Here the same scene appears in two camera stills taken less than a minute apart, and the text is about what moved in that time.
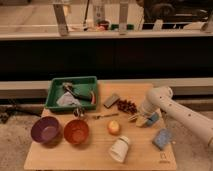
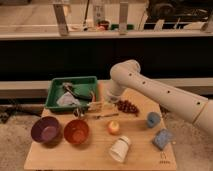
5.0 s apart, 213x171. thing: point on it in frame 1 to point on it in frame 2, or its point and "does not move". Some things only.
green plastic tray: [66, 93] does not move
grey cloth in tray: [67, 99] does not move
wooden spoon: [105, 115] does not move
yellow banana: [138, 117] to [95, 107]
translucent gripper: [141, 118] to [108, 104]
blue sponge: [162, 138] does not move
